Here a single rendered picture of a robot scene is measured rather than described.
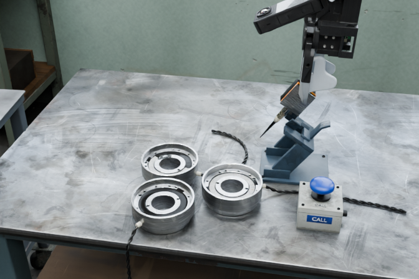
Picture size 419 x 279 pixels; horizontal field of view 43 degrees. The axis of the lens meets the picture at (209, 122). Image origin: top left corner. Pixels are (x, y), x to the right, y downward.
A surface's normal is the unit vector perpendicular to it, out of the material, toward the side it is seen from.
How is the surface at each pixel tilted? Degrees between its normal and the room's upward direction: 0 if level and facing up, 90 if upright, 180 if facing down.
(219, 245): 0
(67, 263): 0
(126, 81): 0
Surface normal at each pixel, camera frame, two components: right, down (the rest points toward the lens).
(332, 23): 0.03, -0.85
